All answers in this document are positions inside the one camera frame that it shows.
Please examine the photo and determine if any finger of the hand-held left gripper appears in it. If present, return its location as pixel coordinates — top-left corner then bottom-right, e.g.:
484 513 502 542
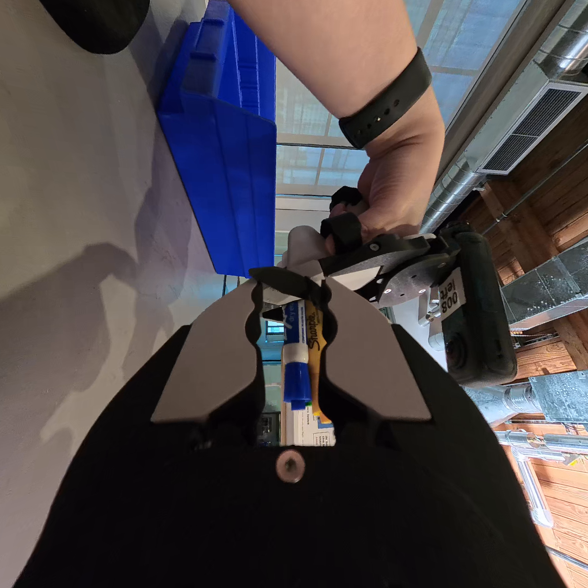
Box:
263 287 306 306
327 270 383 295

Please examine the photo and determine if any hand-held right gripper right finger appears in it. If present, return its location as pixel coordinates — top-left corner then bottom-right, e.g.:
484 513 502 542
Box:
318 280 433 422

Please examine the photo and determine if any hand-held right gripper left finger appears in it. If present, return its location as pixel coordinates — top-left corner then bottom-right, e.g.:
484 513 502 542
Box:
151 280 267 424

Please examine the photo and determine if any yellow marker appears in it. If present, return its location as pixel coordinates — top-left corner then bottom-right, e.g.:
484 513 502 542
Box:
304 299 335 425

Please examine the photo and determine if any blue dry erase marker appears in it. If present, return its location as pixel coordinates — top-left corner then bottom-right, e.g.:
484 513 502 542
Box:
262 300 314 413

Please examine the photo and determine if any person's left forearm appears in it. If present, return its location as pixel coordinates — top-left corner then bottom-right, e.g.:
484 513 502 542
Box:
227 0 420 121

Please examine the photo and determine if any person's left hand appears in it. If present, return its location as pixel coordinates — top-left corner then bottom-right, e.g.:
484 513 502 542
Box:
328 87 446 254

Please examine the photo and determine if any white paper sign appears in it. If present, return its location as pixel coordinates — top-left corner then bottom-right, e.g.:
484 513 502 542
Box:
280 404 337 447

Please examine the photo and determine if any black watch band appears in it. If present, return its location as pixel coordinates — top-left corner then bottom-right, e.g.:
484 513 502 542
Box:
338 46 433 150

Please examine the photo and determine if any blue plastic bin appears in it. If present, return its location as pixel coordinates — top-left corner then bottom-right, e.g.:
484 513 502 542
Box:
156 0 277 279

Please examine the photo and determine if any white ceiling air vent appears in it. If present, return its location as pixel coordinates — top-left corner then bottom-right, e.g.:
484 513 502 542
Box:
462 60 588 176

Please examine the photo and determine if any metal ceiling pipe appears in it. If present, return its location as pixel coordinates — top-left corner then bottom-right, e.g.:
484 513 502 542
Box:
496 429 588 460

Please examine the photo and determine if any black round object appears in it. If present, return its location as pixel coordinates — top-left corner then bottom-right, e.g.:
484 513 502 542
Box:
39 0 151 56

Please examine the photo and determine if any round metal duct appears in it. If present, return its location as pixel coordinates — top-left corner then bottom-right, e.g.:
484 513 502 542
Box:
420 28 588 235

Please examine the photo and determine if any rectangular metal duct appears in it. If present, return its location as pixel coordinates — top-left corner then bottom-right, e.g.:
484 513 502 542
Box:
464 372 588 428
501 239 588 329

